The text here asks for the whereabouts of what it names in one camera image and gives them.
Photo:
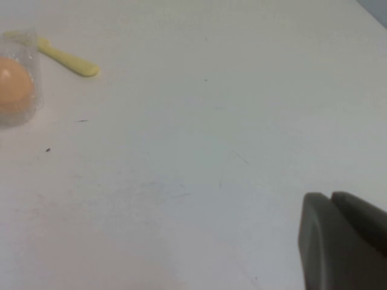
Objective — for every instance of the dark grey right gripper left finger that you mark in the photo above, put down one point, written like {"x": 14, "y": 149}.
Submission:
{"x": 326, "y": 247}

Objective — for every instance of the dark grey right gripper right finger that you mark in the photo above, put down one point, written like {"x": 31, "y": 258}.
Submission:
{"x": 362, "y": 214}

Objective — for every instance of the clear plastic egg box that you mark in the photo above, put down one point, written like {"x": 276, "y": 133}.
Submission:
{"x": 34, "y": 57}

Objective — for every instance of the brown egg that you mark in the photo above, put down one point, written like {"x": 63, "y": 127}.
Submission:
{"x": 13, "y": 86}

